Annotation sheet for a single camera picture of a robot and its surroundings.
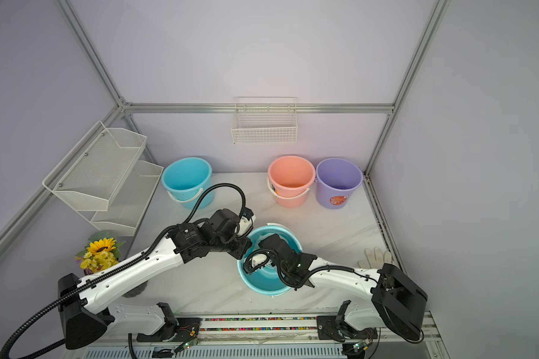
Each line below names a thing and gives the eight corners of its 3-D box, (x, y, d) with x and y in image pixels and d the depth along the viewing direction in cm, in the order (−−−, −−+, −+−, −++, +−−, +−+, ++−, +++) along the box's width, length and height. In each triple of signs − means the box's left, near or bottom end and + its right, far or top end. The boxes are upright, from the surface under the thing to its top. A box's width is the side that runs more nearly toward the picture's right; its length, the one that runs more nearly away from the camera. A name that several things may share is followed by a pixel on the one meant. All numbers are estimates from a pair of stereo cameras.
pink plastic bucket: (267, 214, 105) (266, 190, 92) (268, 180, 120) (267, 155, 106) (313, 214, 105) (318, 190, 92) (308, 180, 120) (312, 155, 106)
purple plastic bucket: (313, 213, 107) (318, 189, 93) (309, 182, 120) (313, 157, 106) (356, 213, 107) (368, 189, 93) (348, 182, 120) (357, 157, 106)
